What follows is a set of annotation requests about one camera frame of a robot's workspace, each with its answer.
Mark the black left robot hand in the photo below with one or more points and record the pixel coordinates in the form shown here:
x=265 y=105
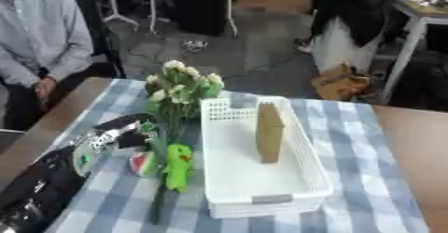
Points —
x=125 y=121

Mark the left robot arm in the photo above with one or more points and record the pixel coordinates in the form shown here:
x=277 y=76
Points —
x=41 y=183

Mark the toy watermelon slice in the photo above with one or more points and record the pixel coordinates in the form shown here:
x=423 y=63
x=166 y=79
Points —
x=142 y=164

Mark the white artificial flower bouquet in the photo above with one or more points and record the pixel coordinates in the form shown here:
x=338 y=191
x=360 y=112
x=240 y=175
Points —
x=178 y=93

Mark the green soft toy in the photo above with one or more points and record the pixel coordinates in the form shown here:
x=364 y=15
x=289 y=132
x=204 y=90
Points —
x=178 y=168

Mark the small white floor object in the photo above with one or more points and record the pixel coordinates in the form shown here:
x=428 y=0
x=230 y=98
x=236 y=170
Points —
x=194 y=45

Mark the white stand leg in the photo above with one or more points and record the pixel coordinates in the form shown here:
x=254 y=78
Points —
x=112 y=0

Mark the seated person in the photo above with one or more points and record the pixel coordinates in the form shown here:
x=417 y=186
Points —
x=41 y=33

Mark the white plastic basket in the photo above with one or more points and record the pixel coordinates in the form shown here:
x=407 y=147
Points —
x=251 y=177

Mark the black cabinet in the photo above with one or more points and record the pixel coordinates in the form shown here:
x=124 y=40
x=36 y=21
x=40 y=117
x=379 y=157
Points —
x=201 y=3

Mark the brown cardboard piece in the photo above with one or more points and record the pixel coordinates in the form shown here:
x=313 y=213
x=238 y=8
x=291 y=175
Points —
x=269 y=133

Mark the brown bag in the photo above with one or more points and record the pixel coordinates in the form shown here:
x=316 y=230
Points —
x=339 y=83

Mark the white table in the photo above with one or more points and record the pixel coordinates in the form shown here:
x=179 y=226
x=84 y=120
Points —
x=417 y=27

